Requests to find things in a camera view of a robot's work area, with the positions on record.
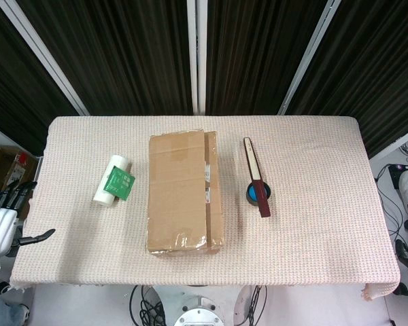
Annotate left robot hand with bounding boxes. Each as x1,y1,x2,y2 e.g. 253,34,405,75
0,181,56,259

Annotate brown cardboard shipping box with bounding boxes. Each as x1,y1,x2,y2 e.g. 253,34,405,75
144,128,225,259

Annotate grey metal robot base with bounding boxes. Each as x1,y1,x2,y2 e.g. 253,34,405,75
174,295,233,326

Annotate brown printed storage carton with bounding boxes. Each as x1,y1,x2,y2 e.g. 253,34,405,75
0,145,40,208

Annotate black device coloured buttons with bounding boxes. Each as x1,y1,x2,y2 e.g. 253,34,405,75
389,164,408,191

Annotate blue denim fabric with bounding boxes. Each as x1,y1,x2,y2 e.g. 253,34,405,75
0,295,31,326

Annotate white bag roll green label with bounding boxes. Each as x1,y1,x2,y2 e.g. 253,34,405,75
90,154,137,206

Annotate beige woven tablecloth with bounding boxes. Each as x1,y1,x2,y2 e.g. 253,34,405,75
9,115,401,302

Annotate black pleated curtain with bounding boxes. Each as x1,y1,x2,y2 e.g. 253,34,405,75
285,0,408,159
205,0,331,116
13,0,194,116
0,0,83,158

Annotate black round cup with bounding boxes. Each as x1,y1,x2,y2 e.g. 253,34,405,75
245,181,273,206

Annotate dark red cream long stick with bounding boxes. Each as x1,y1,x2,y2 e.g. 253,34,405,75
243,137,271,218

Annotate black cable bundle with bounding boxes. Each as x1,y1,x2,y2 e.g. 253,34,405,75
373,142,408,259
129,285,167,326

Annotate white metal frame post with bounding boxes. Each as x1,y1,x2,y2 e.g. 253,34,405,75
277,0,341,115
186,0,207,115
369,124,408,160
0,0,90,115

